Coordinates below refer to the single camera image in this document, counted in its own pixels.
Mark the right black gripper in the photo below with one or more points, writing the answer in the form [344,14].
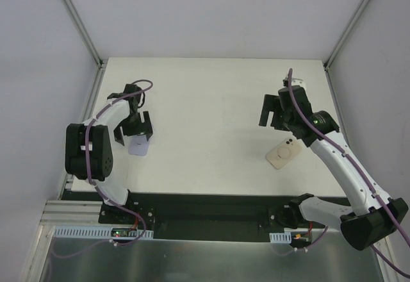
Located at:
[275,110]

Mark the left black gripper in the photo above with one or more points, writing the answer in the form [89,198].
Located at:
[134,127]

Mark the lavender phone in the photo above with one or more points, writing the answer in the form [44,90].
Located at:
[138,145]

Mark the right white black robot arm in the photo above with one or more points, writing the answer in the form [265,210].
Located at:
[372,214]

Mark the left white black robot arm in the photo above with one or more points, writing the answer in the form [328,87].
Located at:
[90,145]

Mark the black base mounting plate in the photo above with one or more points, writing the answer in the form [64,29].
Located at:
[230,218]

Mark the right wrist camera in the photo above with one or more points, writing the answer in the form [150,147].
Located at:
[294,82]

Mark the beige phone with ring holder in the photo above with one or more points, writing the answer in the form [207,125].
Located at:
[283,153]

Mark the right aluminium frame post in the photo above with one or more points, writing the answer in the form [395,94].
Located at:
[347,30]

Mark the aluminium frame post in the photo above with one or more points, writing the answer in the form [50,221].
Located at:
[82,31]
[347,30]

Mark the left white slotted cable duct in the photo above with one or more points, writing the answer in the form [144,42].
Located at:
[84,232]

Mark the white slotted cable duct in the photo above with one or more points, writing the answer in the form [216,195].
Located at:
[84,232]
[280,238]

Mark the left aluminium frame post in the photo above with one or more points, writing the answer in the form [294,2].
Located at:
[82,31]

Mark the right white slotted cable duct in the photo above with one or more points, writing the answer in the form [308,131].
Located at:
[280,238]

